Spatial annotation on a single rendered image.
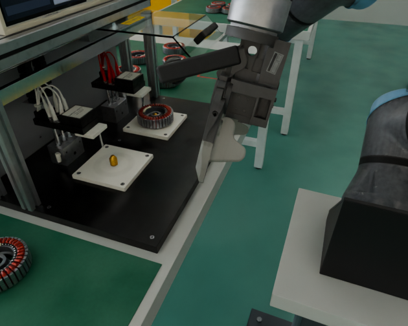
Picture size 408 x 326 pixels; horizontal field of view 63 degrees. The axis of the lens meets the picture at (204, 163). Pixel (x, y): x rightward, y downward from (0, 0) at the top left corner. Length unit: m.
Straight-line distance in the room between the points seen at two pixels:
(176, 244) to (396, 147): 0.46
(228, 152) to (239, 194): 1.53
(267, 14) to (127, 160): 0.58
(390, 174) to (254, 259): 1.09
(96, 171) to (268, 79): 0.55
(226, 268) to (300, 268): 0.93
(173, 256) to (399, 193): 0.43
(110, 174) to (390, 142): 0.62
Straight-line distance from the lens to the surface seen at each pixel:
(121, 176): 0.86
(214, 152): 0.44
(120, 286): 0.68
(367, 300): 0.71
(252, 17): 0.44
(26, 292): 0.73
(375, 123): 0.71
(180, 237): 0.74
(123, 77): 1.04
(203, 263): 1.63
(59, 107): 0.90
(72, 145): 0.95
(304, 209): 0.83
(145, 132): 1.02
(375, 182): 0.65
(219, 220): 1.81
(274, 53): 0.46
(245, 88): 0.45
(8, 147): 0.76
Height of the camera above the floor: 1.30
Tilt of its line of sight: 36 degrees down
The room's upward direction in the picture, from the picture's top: straight up
